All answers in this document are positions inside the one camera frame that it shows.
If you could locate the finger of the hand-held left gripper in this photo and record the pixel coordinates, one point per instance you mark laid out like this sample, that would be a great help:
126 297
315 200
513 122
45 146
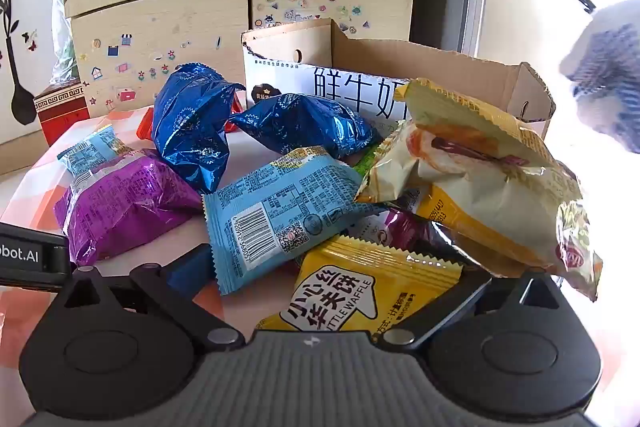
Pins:
60 263

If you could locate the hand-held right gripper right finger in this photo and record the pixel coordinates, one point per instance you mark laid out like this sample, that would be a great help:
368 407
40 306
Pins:
445 309

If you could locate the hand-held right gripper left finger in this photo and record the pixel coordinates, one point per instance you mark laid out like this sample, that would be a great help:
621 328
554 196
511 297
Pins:
192 268

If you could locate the yellow waffle snack packet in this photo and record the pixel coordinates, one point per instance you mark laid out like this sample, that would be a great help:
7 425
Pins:
370 287

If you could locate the purple foil snack packet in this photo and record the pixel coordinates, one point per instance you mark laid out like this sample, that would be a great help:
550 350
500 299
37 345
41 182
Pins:
122 202

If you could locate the light blue snack packet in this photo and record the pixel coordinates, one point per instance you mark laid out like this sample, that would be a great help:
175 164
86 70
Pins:
280 212
90 149

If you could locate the blue foil snack packet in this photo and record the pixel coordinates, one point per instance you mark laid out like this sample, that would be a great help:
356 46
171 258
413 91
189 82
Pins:
192 127
305 124

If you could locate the pale yellow bread packet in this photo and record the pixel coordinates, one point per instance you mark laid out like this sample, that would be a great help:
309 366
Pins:
490 167

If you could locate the red snack packet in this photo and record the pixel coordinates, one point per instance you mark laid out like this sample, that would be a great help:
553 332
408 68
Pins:
145 124

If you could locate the printed cardboard box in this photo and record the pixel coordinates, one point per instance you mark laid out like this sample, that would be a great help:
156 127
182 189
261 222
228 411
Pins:
350 57

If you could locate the person's right hand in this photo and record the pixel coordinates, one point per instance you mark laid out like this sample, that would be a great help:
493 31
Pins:
607 72

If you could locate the orange checkered tablecloth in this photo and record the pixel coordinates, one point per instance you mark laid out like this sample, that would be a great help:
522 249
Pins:
30 187

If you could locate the plain yellow snack packet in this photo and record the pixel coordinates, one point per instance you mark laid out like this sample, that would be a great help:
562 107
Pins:
465 227

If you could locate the dark purple snack packet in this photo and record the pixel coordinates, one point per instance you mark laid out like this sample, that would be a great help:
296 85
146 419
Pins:
400 227

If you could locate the red patterned box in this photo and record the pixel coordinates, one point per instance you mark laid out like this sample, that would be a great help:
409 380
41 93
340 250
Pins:
62 114

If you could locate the green snack packet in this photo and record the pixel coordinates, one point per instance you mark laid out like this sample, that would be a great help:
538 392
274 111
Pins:
369 157

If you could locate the clear plastic bag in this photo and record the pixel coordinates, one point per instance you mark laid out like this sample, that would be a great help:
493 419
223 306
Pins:
64 42

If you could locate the beige wooden cabinet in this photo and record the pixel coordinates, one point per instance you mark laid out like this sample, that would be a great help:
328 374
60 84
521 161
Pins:
200 17

